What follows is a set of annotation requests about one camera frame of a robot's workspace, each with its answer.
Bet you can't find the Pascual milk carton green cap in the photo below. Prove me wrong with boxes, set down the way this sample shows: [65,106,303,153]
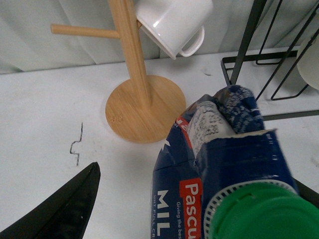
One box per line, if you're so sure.
[150,85,319,239]

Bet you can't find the wooden mug tree stand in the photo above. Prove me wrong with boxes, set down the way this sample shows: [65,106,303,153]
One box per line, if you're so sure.
[51,0,186,143]

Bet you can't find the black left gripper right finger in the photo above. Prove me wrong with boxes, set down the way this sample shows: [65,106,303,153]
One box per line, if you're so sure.
[295,179,319,209]

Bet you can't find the white mug on tree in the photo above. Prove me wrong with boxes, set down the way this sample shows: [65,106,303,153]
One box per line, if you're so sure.
[135,0,213,60]

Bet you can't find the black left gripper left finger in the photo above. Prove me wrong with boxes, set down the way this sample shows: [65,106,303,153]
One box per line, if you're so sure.
[0,162,101,239]

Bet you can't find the black wire cup rack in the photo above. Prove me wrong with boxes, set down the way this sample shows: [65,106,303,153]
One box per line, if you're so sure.
[220,0,319,121]

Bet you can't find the cream ribbed cup left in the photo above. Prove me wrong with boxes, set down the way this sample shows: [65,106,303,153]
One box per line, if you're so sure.
[297,36,319,90]

